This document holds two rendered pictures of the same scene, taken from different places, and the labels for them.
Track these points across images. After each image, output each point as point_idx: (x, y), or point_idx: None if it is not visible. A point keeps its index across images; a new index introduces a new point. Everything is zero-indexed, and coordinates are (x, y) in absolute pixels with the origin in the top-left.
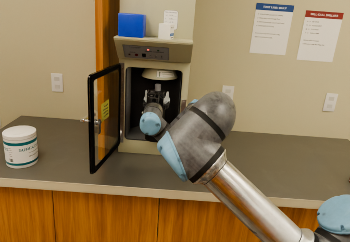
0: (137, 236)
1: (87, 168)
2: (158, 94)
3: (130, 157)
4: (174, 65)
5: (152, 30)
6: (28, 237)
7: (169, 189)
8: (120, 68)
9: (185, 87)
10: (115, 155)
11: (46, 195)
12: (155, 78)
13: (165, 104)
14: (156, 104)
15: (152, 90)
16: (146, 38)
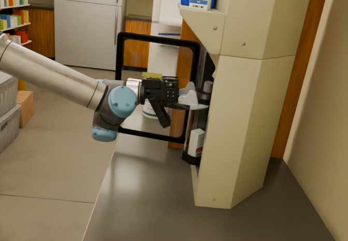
0: None
1: (147, 139)
2: (159, 80)
3: (178, 162)
4: (215, 57)
5: (218, 1)
6: None
7: (102, 186)
8: (197, 48)
9: (212, 96)
10: (179, 153)
11: None
12: (213, 73)
13: (173, 102)
14: (132, 83)
15: (175, 79)
16: (179, 5)
